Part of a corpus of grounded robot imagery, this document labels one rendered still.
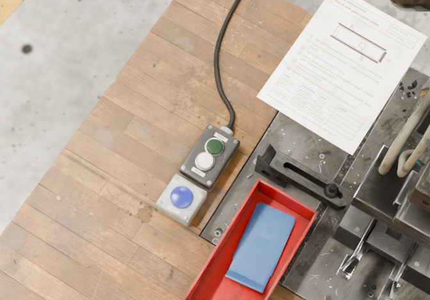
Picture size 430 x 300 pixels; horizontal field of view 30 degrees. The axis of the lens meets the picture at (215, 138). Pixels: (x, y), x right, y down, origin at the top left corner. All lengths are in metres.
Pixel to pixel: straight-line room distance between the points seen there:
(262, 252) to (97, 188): 0.32
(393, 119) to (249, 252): 0.38
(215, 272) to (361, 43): 0.54
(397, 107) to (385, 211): 0.38
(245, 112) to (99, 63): 1.12
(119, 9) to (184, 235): 1.35
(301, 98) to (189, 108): 0.21
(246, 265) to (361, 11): 0.56
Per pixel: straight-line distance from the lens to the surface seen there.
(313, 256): 1.44
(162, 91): 1.53
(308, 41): 1.59
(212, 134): 1.46
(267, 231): 1.43
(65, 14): 2.67
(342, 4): 1.64
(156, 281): 1.42
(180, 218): 1.41
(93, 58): 2.58
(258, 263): 1.42
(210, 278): 1.41
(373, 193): 1.23
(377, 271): 1.45
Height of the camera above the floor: 2.29
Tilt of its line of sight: 69 degrees down
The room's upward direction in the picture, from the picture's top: 4 degrees clockwise
